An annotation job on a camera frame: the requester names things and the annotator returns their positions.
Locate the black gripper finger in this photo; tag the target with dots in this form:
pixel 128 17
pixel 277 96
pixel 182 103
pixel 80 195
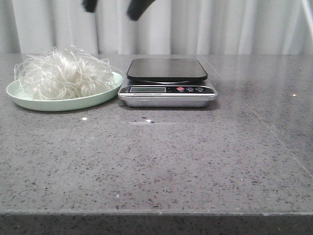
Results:
pixel 89 5
pixel 137 8

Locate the white vermicelli noodle bundle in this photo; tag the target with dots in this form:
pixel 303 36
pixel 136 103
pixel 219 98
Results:
pixel 64 74

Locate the white pleated curtain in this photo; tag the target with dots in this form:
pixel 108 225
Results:
pixel 166 27

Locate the black silver kitchen scale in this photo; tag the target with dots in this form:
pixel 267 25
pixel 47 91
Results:
pixel 163 82

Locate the light green plate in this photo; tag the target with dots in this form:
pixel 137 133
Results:
pixel 24 100

